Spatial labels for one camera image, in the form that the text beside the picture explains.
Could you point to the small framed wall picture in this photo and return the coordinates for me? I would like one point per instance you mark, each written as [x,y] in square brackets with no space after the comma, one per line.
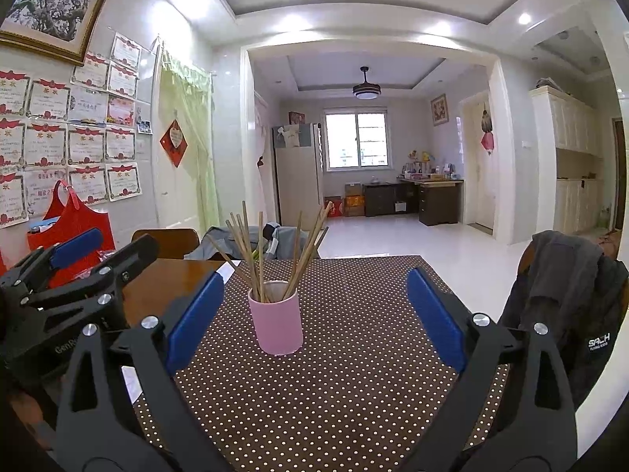
[439,109]

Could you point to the red printed box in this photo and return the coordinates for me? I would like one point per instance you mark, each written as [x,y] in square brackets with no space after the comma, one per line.
[297,118]

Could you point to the red diamond door decoration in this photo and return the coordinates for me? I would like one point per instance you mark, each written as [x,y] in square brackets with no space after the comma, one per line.
[173,140]

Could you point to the pink cup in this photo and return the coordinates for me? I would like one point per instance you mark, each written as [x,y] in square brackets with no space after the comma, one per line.
[276,324]

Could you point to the light green curtain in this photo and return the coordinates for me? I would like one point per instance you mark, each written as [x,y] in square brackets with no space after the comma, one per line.
[196,132]

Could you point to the dark jacket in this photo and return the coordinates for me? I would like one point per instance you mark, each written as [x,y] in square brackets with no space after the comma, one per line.
[565,295]

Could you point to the white door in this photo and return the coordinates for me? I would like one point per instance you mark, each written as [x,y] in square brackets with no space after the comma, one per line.
[172,196]

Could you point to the red cardboard box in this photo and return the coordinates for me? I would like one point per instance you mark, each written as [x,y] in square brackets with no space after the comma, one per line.
[333,207]

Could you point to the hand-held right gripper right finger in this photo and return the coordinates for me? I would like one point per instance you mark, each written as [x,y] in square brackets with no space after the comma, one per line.
[435,319]

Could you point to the wooden chair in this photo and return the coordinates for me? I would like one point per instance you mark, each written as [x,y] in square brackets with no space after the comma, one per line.
[527,258]
[167,243]

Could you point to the brown polka-dot tablecloth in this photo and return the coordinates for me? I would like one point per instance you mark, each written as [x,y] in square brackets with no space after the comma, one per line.
[344,378]

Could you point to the cream door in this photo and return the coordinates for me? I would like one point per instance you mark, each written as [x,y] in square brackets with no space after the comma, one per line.
[479,191]

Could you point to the small wall photo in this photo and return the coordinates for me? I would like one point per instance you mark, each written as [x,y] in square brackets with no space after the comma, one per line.
[144,126]

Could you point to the brown door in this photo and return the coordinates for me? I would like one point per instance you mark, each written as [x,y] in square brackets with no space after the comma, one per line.
[621,177]

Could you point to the brown cardboard box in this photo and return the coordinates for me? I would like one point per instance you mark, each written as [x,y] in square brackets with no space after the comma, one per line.
[354,190]

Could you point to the hanging pink door ornament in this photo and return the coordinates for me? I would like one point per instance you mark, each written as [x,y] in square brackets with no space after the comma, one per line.
[487,140]

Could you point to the large framed tree picture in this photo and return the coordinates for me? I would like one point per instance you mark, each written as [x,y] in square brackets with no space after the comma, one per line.
[54,5]

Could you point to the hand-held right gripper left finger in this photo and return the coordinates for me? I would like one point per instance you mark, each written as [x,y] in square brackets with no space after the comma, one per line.
[194,324]

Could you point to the orange cardboard box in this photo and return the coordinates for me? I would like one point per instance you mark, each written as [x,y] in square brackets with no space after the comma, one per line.
[354,206]

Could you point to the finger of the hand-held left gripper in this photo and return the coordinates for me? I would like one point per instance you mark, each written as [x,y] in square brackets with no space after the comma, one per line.
[78,246]
[132,260]

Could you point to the grey jacket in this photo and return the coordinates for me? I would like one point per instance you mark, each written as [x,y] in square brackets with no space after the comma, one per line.
[280,243]

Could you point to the ceiling fan lamp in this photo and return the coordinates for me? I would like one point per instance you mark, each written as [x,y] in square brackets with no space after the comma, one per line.
[367,91]

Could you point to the window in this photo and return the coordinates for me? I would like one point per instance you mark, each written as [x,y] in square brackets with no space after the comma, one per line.
[356,140]

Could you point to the group of award certificates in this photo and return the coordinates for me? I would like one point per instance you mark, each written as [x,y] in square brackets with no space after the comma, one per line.
[64,142]

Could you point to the dark wooden desk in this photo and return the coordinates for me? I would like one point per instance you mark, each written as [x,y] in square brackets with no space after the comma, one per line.
[437,204]

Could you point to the cluster of small colourful items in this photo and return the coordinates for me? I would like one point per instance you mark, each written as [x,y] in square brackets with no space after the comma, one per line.
[432,169]

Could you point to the grey bundle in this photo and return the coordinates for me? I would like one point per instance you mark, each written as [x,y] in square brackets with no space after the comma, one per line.
[545,83]

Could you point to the bunch of wooden chopsticks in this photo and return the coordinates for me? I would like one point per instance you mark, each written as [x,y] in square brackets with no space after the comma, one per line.
[252,260]

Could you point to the red felt tote bag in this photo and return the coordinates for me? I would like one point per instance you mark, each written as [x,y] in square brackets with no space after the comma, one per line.
[78,221]

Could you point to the white tall cabinet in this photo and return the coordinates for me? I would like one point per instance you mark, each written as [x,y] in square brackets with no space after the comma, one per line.
[570,132]

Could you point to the silver refrigerator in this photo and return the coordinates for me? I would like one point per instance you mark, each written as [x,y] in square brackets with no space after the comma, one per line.
[297,182]

